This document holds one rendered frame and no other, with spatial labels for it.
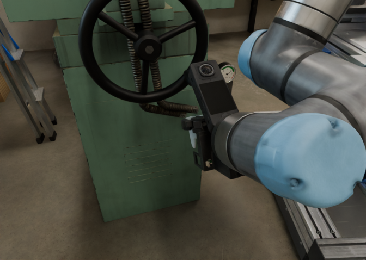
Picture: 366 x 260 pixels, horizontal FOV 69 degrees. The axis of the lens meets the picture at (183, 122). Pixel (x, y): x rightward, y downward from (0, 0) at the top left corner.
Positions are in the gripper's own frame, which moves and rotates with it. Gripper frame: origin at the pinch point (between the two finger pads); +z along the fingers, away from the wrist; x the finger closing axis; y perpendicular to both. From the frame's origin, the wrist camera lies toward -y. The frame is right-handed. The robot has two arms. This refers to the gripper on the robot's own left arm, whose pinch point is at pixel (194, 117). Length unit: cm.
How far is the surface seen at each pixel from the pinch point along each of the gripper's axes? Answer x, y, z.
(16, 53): -61, -40, 110
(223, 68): 18.6, -11.3, 25.2
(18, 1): -33, -32, 20
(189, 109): 6.7, -0.5, 26.6
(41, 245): -52, 46, 62
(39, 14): -29.4, -29.4, 21.8
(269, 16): 199, -93, 268
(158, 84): -3.1, -8.7, 19.1
